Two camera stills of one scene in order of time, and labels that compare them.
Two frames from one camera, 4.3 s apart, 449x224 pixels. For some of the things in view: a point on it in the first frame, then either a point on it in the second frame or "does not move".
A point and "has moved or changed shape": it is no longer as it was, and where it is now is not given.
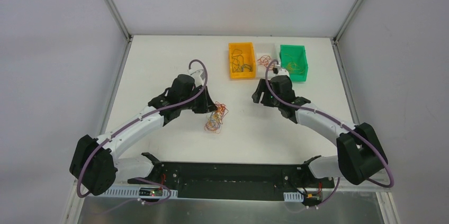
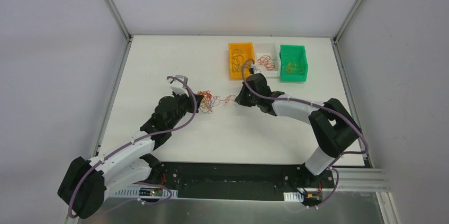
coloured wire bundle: x=215 y=119 has moved or changed shape
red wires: x=265 y=60 does not move
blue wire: x=238 y=58 does not move
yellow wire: x=293 y=68 does not move
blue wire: x=250 y=66 has moved or changed shape
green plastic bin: x=294 y=58 does not move
